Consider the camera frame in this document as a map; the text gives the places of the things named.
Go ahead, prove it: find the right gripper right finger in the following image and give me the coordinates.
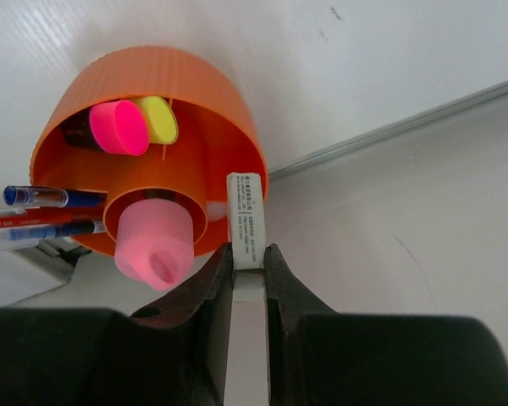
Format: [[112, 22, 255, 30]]
[[264, 245, 508, 405]]

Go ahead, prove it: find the white staples box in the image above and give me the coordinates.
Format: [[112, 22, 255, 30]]
[[227, 173, 266, 303]]

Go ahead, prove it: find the pink cap black highlighter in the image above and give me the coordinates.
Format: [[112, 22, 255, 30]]
[[58, 100, 149, 156]]

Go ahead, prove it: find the dark blue gel pen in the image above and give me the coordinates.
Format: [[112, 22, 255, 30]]
[[0, 185, 105, 209]]

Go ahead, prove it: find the orange round organizer container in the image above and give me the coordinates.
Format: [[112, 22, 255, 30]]
[[30, 46, 268, 255]]

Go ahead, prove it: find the yellow cap black highlighter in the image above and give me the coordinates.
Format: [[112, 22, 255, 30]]
[[132, 96, 179, 145]]

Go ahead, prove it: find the blue clear barrel pen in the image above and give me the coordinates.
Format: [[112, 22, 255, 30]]
[[0, 220, 106, 243]]

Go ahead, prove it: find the red gel pen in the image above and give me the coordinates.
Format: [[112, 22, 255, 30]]
[[0, 211, 105, 232]]

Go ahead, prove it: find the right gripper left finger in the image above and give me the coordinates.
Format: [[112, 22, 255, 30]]
[[0, 244, 232, 405]]

